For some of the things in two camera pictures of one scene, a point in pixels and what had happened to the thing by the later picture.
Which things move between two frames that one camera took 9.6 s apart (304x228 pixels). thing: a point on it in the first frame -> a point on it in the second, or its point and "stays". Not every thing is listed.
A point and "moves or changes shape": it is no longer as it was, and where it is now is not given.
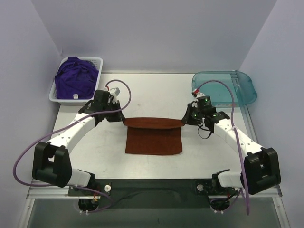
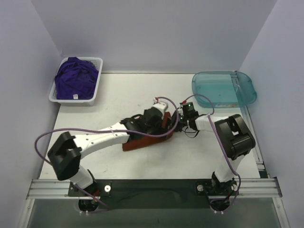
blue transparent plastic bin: [241, 83] stays
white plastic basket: [98, 62] stays
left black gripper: [114, 113] -> [165, 122]
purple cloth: [76, 79] stays
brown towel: [153, 136] moves or changes shape
